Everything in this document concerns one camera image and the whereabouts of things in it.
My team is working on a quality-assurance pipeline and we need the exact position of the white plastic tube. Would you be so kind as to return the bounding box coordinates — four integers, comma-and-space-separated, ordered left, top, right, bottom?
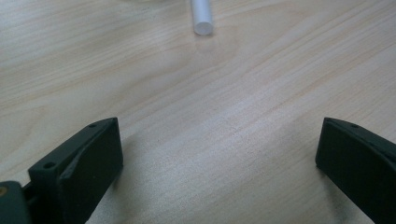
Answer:
190, 0, 215, 36

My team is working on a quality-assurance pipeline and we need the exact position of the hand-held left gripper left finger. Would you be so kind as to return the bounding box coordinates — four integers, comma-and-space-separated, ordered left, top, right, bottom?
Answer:
27, 117, 124, 224

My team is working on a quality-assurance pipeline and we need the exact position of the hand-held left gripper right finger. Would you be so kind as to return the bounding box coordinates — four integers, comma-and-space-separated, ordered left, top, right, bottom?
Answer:
315, 117, 396, 224

